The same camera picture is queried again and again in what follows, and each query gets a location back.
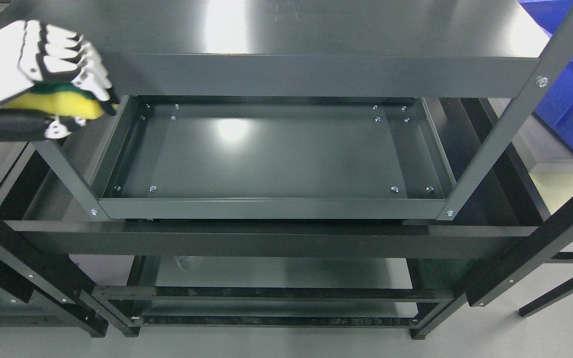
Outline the dark metal shelf rack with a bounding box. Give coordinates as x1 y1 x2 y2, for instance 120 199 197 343
0 143 108 338

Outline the green yellow sponge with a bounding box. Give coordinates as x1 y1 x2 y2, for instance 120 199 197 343
0 82 118 120

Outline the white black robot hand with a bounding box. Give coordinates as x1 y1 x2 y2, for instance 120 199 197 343
0 20 120 142

